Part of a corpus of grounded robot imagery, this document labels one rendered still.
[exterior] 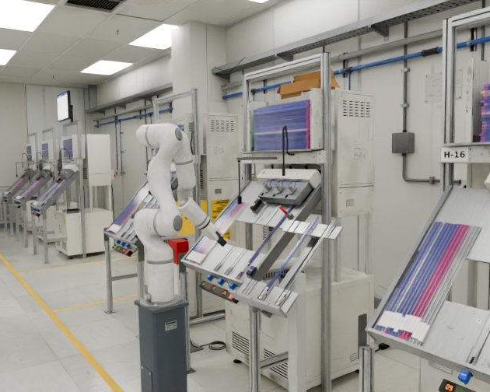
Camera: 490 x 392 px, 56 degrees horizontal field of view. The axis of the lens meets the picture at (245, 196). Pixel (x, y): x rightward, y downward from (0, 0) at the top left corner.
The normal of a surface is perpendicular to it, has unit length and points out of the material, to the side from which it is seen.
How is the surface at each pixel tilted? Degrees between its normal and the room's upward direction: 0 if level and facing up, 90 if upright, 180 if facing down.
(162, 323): 90
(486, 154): 90
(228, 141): 90
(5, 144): 90
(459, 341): 44
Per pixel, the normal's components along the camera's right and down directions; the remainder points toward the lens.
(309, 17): -0.82, 0.06
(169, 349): 0.62, 0.05
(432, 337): -0.58, -0.67
